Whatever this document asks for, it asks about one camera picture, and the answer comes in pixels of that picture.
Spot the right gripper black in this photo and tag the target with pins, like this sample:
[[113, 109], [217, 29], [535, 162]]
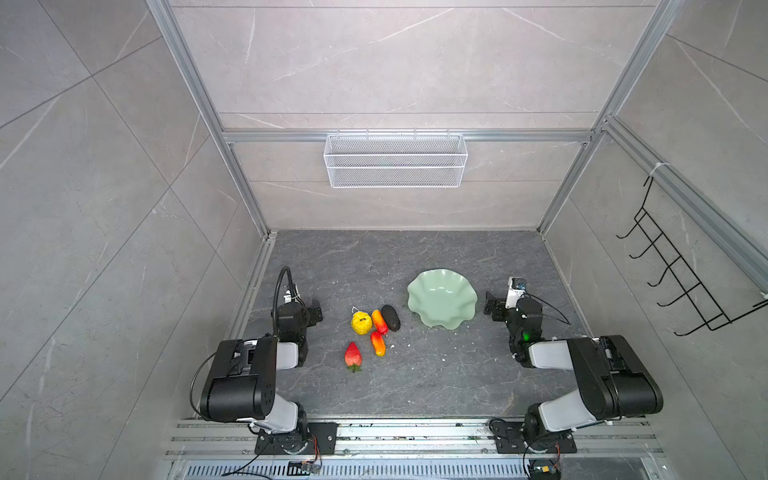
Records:
[[497, 306]]

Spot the red yellow mango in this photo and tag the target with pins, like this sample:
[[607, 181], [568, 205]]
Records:
[[379, 344], [379, 322]]

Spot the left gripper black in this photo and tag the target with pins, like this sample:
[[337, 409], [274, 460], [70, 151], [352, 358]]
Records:
[[312, 312]]

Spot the red strawberry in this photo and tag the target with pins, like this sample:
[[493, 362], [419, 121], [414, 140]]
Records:
[[353, 358]]

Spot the white wire mesh basket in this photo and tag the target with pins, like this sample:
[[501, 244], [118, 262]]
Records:
[[408, 160]]

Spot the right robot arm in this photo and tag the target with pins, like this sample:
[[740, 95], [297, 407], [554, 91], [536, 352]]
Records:
[[611, 380]]

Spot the yellow fruit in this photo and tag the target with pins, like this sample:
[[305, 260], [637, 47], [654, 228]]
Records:
[[361, 323]]

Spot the black wire hook rack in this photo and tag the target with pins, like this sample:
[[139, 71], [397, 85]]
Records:
[[678, 271]]

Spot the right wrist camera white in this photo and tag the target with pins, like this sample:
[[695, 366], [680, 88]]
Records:
[[517, 289]]

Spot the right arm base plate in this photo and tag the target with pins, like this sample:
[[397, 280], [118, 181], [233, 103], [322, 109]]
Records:
[[516, 437]]

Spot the dark avocado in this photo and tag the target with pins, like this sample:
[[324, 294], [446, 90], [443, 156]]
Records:
[[391, 318]]

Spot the light green wavy bowl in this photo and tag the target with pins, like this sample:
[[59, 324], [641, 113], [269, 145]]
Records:
[[442, 298]]

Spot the aluminium mounting rail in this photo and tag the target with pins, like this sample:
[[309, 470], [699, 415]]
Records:
[[413, 438]]

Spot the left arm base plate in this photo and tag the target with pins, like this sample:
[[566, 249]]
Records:
[[305, 440]]

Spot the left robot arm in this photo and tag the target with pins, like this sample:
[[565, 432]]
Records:
[[241, 383]]

